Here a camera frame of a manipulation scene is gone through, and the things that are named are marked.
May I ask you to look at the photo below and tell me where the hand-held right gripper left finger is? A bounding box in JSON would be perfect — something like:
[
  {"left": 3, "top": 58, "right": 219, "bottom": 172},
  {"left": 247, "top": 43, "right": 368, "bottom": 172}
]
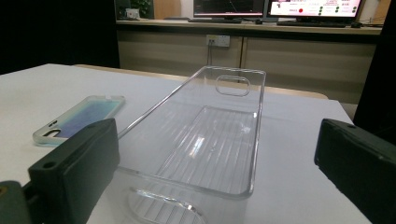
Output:
[{"left": 27, "top": 118, "right": 120, "bottom": 224}]

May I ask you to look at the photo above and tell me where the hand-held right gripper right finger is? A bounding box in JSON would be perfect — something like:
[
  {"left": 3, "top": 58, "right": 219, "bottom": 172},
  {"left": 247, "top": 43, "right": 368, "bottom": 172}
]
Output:
[{"left": 314, "top": 119, "right": 396, "bottom": 224}]

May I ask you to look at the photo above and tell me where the teal phone case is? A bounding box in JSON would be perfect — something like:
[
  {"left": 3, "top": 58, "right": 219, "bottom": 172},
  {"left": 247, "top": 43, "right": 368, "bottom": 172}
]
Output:
[{"left": 32, "top": 94, "right": 126, "bottom": 147}]

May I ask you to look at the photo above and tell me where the clear plastic storage box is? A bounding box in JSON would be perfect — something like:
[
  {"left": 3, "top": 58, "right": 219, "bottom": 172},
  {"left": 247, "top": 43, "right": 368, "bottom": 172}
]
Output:
[{"left": 116, "top": 64, "right": 267, "bottom": 224}]

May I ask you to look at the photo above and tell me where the white table sheet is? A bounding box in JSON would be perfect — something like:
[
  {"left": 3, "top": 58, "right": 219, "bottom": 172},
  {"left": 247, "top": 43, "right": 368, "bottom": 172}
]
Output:
[{"left": 0, "top": 63, "right": 373, "bottom": 224}]

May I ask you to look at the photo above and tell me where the black curtain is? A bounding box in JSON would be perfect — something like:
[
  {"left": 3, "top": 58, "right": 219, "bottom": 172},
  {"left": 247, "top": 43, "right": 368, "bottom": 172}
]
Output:
[
  {"left": 352, "top": 0, "right": 396, "bottom": 146},
  {"left": 0, "top": 0, "right": 121, "bottom": 76}
]

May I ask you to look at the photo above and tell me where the long beige counter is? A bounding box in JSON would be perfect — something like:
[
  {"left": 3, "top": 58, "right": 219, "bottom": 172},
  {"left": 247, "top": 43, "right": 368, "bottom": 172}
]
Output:
[{"left": 115, "top": 18, "right": 384, "bottom": 105}]

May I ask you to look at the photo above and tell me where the black keyboard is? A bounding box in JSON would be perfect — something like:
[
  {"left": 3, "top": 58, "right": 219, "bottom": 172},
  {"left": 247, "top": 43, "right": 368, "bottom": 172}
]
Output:
[
  {"left": 188, "top": 18, "right": 243, "bottom": 24},
  {"left": 276, "top": 20, "right": 347, "bottom": 29}
]

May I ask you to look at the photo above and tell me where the small white box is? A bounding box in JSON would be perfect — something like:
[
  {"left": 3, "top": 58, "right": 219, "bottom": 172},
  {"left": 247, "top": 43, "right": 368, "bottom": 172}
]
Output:
[{"left": 125, "top": 8, "right": 141, "bottom": 20}]

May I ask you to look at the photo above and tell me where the computer monitor with white screen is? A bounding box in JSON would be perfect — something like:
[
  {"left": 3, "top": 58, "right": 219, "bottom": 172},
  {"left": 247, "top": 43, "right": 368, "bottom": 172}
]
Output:
[{"left": 269, "top": 0, "right": 364, "bottom": 19}]

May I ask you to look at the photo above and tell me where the green potted plant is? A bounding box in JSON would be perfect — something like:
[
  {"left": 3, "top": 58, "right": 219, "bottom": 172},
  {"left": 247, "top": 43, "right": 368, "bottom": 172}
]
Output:
[{"left": 130, "top": 0, "right": 154, "bottom": 18}]

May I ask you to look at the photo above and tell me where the computer monitor with dark screen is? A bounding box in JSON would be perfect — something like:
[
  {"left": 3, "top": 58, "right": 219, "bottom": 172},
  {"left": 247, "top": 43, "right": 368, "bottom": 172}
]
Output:
[{"left": 192, "top": 0, "right": 267, "bottom": 19}]

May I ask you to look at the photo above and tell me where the white wall socket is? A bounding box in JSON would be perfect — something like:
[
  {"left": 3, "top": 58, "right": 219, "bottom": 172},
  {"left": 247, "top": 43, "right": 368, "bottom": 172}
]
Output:
[{"left": 205, "top": 35, "right": 232, "bottom": 49}]

